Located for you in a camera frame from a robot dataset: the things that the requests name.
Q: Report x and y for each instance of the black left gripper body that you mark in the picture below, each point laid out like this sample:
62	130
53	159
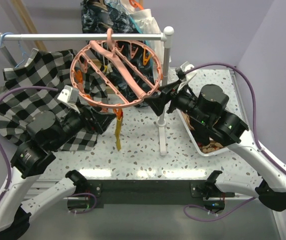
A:
74	122

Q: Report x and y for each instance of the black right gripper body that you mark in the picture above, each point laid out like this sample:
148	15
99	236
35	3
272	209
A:
184	101

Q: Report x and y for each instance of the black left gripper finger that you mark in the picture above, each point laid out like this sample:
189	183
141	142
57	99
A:
102	120
92	110

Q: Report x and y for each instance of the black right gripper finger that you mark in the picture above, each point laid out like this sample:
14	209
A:
171	87
158	103

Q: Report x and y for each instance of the pink round clip hanger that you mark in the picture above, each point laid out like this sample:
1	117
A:
126	65

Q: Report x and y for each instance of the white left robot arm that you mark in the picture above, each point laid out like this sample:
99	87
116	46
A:
46	135

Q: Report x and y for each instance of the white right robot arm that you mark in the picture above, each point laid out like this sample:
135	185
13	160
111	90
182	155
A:
213	122

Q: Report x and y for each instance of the orange plastic hanger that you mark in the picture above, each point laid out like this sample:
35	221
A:
137	4

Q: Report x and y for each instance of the dark blue patterned garment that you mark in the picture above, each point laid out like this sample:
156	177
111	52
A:
96	20

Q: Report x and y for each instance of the black white checkered shirt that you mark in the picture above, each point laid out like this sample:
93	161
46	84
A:
47	69

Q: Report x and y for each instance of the white plastic basket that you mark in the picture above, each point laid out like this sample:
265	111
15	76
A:
209	150

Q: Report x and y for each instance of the white garment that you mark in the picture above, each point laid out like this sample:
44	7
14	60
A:
157	46

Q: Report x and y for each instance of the teal garment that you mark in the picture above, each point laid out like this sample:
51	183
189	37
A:
138	17

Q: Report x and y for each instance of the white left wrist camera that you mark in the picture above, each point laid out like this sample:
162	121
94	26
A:
69	96

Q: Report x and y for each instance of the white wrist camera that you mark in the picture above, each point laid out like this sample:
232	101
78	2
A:
69	96
185	74

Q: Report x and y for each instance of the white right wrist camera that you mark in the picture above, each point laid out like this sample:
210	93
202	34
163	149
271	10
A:
185	74

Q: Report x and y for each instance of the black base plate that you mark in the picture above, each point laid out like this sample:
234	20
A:
145	192

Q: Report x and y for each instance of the wooden frame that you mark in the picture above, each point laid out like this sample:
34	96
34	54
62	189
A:
25	16

